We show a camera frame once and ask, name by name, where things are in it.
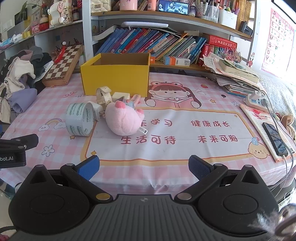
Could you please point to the pile of clothes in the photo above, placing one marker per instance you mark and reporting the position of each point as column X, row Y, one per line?
column 18, row 76

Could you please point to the row of thin paperback books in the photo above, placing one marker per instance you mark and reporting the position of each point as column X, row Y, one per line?
column 240, row 9

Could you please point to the pink cup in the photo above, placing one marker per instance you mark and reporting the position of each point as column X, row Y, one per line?
column 128, row 4

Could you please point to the white flat lamp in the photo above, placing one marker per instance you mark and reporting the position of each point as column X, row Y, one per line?
column 144, row 25

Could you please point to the grey quilted blanket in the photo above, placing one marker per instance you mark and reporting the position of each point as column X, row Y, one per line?
column 279, row 92

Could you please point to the pink bottle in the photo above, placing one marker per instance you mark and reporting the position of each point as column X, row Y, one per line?
column 152, row 5

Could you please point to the red tassel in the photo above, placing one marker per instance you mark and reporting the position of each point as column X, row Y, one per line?
column 60, row 54

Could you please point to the pink small box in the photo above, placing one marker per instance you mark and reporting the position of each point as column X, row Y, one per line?
column 36, row 27

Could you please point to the white power strip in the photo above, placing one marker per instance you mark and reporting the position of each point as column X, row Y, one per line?
column 254, row 100

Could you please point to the white printed tape roll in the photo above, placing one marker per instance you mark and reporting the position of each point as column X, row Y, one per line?
column 78, row 120

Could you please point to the black smartphone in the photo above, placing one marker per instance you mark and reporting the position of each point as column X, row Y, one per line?
column 275, row 139

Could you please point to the purple small cup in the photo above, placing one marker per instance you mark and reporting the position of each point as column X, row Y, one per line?
column 130, row 103

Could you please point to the white side shelf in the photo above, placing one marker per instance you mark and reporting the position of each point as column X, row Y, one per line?
column 46, row 39

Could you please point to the grey fuzzy thing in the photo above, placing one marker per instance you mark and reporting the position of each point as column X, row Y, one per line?
column 270, row 222

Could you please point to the dried flower bunch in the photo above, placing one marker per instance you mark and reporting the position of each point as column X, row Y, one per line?
column 230, row 55

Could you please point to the flat orange white packet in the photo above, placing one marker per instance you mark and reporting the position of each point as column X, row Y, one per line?
column 152, row 59

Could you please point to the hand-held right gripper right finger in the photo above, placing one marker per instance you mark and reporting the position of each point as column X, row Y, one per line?
column 198, row 166

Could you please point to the white metal bookshelf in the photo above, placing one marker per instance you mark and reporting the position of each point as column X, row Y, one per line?
column 86, row 27

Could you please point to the stack of books and papers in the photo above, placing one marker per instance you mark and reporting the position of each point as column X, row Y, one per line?
column 238, row 74

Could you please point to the wooden chessboard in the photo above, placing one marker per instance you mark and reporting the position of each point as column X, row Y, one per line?
column 62, row 67

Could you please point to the pink plush toy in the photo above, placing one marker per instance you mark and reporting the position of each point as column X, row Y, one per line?
column 122, row 120

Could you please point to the white storage bin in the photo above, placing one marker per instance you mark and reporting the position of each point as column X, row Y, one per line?
column 227, row 19

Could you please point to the red round doll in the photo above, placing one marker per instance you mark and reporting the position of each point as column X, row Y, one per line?
column 44, row 24

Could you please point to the lucky cat figurine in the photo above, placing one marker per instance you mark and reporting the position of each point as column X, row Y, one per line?
column 57, row 11

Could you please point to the red white booklet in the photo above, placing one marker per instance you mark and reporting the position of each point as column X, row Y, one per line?
column 256, row 118

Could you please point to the red book set box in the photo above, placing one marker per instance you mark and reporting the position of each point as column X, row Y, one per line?
column 222, row 42

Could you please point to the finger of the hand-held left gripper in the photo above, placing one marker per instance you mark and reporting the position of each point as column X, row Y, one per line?
column 27, row 140

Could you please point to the beige wristwatch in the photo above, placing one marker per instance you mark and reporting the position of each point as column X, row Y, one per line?
column 103, row 95

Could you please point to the thick paperback book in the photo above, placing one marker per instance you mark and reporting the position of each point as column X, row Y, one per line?
column 99, row 37

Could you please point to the alphabet wall poster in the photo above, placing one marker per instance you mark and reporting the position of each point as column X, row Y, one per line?
column 277, row 41

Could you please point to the white charger plug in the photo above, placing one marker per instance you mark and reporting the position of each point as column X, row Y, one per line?
column 98, row 109

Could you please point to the yellow cardboard box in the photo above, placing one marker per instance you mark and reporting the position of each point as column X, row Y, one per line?
column 115, row 78

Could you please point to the black small device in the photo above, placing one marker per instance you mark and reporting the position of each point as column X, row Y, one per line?
column 244, row 27

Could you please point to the white pen holder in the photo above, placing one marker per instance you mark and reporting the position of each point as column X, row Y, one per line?
column 208, row 11

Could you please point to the orange white carton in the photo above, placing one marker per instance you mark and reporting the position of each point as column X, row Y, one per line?
column 175, row 61

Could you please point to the white quilted handbag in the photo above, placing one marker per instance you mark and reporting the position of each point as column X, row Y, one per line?
column 100, row 5

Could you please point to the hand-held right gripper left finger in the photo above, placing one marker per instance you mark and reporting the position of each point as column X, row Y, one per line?
column 90, row 165

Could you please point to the row of blue picture books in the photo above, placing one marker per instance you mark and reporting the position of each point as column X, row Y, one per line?
column 143, row 41

